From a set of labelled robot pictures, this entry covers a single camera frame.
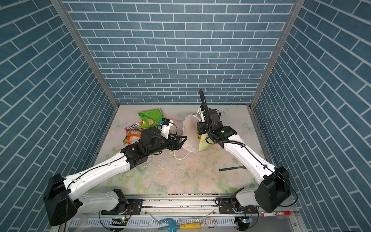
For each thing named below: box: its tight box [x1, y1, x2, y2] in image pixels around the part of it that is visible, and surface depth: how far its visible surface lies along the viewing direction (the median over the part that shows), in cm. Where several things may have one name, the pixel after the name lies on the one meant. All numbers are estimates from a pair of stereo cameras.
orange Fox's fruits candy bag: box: [124, 121, 146, 133], surface depth 104 cm
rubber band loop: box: [202, 217, 217, 229], surface depth 71 cm
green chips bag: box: [138, 107, 164, 131], surface depth 104 cm
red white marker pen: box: [261, 211, 292, 218], surface depth 72 cm
